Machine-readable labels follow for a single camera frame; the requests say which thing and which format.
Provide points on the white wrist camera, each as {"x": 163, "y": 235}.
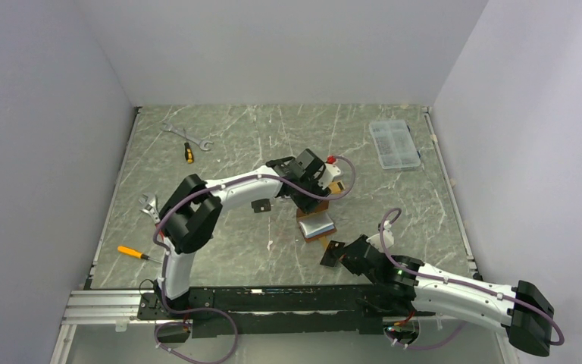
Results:
{"x": 384, "y": 238}
{"x": 330, "y": 172}

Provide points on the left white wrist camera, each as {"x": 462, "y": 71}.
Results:
{"x": 330, "y": 172}

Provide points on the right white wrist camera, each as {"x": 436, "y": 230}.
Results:
{"x": 384, "y": 238}

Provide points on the orange credit card stack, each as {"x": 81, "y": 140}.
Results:
{"x": 337, "y": 187}

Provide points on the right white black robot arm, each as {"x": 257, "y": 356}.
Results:
{"x": 403, "y": 286}

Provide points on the red handled adjustable wrench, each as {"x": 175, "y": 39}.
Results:
{"x": 149, "y": 205}

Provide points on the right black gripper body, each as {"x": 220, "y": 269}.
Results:
{"x": 348, "y": 265}

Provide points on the orange handled screwdriver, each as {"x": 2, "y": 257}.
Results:
{"x": 137, "y": 254}

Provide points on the black card with chip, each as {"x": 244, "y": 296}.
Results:
{"x": 261, "y": 205}

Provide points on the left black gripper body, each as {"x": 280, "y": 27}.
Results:
{"x": 305, "y": 202}

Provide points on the yellow black screwdriver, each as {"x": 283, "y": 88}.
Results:
{"x": 188, "y": 153}

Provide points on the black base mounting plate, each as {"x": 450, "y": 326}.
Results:
{"x": 362, "y": 308}

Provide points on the clear plastic organizer box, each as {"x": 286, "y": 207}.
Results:
{"x": 394, "y": 144}

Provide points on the aluminium rail frame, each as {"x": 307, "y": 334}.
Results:
{"x": 119, "y": 308}

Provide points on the silver open-end wrench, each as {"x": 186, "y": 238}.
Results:
{"x": 203, "y": 144}

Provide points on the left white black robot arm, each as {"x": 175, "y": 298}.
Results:
{"x": 188, "y": 219}

